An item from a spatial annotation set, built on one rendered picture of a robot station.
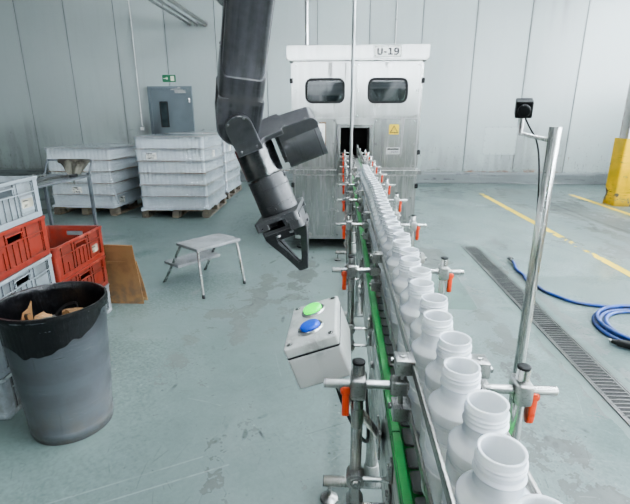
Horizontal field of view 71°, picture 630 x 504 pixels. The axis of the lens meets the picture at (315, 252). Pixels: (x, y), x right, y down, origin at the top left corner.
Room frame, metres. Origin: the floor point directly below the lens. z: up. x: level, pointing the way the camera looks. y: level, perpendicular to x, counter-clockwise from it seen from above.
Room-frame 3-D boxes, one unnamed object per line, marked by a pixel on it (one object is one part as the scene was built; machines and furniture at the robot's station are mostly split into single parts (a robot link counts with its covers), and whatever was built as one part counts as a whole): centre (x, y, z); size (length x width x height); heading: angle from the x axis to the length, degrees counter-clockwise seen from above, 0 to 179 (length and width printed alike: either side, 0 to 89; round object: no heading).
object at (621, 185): (7.45, -5.19, 0.55); 0.40 x 0.40 x 1.10; 87
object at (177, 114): (10.42, 3.25, 1.05); 1.00 x 0.10 x 2.10; 87
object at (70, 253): (2.81, 1.75, 0.55); 0.61 x 0.41 x 0.22; 179
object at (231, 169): (8.58, 2.06, 0.59); 1.25 x 1.03 x 1.17; 178
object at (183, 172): (6.99, 2.05, 0.59); 1.24 x 1.03 x 1.17; 179
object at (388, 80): (5.48, -0.46, 1.05); 1.60 x 1.40 x 2.10; 177
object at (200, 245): (3.68, 0.99, 0.21); 0.61 x 0.47 x 0.41; 50
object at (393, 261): (0.87, -0.18, 1.08); 0.06 x 0.06 x 0.17
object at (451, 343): (0.45, -0.16, 1.08); 0.06 x 0.06 x 0.17
